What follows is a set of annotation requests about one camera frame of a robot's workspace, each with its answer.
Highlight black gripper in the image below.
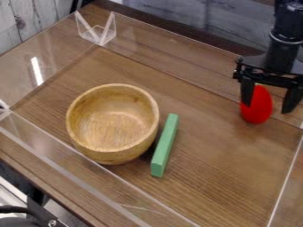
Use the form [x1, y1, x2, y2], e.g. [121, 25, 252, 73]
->
[233, 57, 303, 114]

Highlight red plush strawberry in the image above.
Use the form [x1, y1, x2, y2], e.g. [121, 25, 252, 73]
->
[240, 85, 273, 124]

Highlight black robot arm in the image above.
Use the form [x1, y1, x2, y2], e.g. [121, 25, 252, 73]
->
[233, 0, 303, 114]

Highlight green rectangular block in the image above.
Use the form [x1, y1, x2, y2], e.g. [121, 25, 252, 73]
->
[150, 113, 178, 177]

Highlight wooden bowl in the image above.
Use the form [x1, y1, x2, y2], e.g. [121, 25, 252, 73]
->
[66, 83, 160, 165]

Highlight clear acrylic tray wall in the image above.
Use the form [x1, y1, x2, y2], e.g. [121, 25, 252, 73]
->
[0, 11, 303, 227]

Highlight black clamp bracket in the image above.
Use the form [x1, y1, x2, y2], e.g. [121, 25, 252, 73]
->
[26, 198, 68, 227]

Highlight black cable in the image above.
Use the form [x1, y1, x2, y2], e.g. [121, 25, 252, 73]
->
[0, 203, 33, 220]

